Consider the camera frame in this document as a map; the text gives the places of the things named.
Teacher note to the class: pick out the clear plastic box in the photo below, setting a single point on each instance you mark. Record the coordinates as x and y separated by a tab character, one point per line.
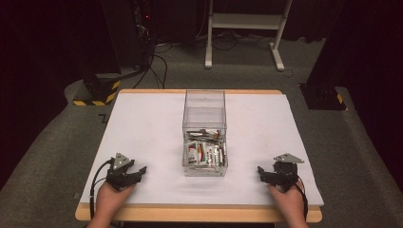
204	133

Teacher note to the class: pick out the white table mat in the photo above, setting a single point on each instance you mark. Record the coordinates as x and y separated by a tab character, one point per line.
152	133

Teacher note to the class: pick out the dark curtain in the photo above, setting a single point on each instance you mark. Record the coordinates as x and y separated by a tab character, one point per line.
34	53

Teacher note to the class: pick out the black computer tower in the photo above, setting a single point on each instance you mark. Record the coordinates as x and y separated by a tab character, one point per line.
144	28

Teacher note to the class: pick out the person's right hand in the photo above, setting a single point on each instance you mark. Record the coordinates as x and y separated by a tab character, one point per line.
289	202

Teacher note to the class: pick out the black yellow striped stand base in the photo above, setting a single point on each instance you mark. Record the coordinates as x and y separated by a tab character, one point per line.
100	88

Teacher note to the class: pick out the white metal stand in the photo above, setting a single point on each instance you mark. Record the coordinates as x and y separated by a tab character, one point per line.
244	21

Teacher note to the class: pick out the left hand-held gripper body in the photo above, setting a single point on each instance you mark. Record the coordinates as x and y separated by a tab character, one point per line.
119	166

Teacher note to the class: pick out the wooden table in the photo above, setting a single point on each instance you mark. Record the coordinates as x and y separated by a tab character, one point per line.
196	213

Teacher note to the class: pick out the pile of small packets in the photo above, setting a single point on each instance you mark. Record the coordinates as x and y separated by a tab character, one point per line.
205	152

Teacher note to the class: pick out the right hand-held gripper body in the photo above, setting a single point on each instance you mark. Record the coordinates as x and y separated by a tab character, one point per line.
286	171

